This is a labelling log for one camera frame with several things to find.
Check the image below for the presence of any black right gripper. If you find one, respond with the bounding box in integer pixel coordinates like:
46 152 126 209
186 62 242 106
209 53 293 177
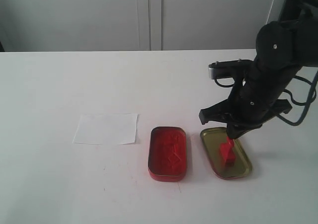
199 60 292 139

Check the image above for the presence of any gold tin lid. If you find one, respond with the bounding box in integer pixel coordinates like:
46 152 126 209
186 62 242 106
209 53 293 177
200 127 252 180

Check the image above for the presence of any white paper sheet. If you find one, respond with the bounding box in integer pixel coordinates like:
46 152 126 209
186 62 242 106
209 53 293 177
73 114 138 145

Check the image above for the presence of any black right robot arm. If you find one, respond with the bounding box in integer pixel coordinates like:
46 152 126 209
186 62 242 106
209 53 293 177
199 0 318 139

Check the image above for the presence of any white cabinet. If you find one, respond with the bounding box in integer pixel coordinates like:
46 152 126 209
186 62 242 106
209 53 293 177
0 0 283 52

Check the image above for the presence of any red ink pad tin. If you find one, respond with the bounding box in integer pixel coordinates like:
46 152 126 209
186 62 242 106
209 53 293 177
148 126 187 182

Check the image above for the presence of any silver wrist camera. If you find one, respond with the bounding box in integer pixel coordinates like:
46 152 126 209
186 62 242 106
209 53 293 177
208 59 253 80

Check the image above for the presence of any red stamp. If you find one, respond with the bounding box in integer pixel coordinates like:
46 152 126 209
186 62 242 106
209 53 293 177
219 137 236 165

